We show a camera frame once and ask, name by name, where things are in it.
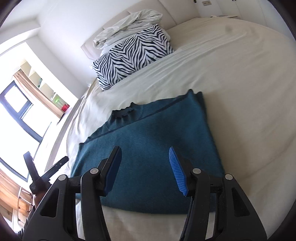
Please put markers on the bed with cream sheet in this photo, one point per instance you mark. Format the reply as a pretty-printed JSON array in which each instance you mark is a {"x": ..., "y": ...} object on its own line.
[{"x": 231, "y": 81}]

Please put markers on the white folded duvet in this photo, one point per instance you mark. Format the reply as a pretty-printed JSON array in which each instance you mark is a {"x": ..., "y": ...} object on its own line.
[{"x": 129, "y": 26}]

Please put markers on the black framed window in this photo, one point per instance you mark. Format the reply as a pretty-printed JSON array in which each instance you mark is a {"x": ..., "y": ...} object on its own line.
[{"x": 23, "y": 113}]

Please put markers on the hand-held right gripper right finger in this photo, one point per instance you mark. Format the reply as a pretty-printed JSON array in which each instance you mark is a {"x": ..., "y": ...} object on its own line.
[{"x": 178, "y": 172}]

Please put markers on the teal knit sweater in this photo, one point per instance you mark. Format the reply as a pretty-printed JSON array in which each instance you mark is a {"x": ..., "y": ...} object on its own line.
[{"x": 150, "y": 139}]

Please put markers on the wall socket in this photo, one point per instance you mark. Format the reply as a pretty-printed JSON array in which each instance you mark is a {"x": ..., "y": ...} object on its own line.
[{"x": 206, "y": 3}]

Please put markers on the white wall shelf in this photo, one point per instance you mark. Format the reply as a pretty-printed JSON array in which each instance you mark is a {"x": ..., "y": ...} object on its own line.
[{"x": 41, "y": 78}]

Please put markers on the beige padded headboard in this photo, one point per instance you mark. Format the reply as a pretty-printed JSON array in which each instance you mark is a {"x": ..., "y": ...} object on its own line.
[{"x": 170, "y": 11}]

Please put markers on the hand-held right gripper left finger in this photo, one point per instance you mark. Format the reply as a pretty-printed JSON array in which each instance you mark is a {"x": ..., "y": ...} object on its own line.
[{"x": 113, "y": 166}]

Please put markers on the beige curtain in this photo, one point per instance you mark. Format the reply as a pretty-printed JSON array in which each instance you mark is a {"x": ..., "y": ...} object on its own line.
[{"x": 37, "y": 95}]

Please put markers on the green stool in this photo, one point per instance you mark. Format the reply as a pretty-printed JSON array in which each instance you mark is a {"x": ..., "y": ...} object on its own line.
[{"x": 56, "y": 100}]

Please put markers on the red box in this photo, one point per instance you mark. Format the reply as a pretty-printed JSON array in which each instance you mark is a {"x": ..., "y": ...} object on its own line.
[{"x": 65, "y": 107}]

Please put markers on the zebra print pillow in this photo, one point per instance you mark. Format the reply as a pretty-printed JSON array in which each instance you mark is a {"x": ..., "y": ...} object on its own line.
[{"x": 131, "y": 55}]

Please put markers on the white wardrobe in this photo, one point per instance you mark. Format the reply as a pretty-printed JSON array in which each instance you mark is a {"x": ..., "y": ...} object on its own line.
[{"x": 245, "y": 7}]

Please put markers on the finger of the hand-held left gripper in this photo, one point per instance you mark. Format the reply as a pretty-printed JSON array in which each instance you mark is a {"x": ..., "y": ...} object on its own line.
[
  {"x": 32, "y": 169},
  {"x": 56, "y": 166}
]

